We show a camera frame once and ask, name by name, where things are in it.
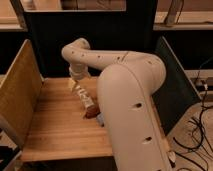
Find dark red sausage toy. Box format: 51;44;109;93
84;108;100;119

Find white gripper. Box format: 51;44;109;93
68;64;88;92

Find wooden left side panel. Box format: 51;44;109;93
0;39;42;148

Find white bottle with label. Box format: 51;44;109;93
75;85;94;108

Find black back panel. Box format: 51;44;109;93
24;0;157;77

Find black floor cables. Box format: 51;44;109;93
173;83;213;171

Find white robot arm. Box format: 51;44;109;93
61;38;172;171

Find black panel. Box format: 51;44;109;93
24;0;157;77
152;37;201;135

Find black right side panel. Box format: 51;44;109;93
152;37;201;135

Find blue sponge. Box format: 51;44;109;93
96;114;104;127

